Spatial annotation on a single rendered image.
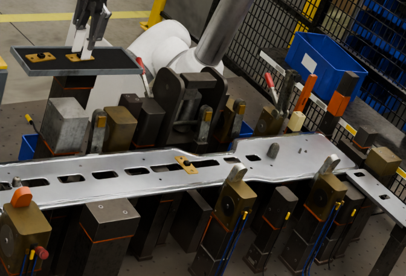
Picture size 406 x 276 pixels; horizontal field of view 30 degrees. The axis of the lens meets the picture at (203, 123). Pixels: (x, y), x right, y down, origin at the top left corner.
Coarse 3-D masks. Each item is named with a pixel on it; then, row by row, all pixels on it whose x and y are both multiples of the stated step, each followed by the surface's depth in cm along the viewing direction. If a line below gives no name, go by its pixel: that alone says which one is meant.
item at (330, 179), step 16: (320, 176) 231; (320, 192) 231; (336, 192) 226; (320, 208) 231; (336, 208) 231; (304, 224) 238; (320, 224) 234; (288, 240) 243; (304, 240) 238; (320, 240) 237; (288, 256) 244; (304, 256) 239; (304, 272) 245
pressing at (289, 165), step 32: (32, 160) 197; (64, 160) 202; (96, 160) 207; (128, 160) 212; (160, 160) 218; (192, 160) 223; (288, 160) 242; (320, 160) 249; (352, 160) 257; (0, 192) 183; (32, 192) 187; (64, 192) 191; (96, 192) 195; (128, 192) 200; (160, 192) 205
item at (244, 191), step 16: (224, 192) 212; (240, 192) 208; (224, 208) 212; (240, 208) 208; (224, 224) 213; (240, 224) 212; (208, 240) 220; (224, 240) 215; (208, 256) 219; (224, 256) 219; (192, 272) 226; (208, 272) 220
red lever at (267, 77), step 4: (268, 76) 257; (268, 80) 257; (268, 84) 257; (272, 84) 257; (268, 88) 257; (272, 88) 257; (272, 92) 256; (272, 96) 256; (276, 96) 256; (276, 100) 255; (276, 104) 255
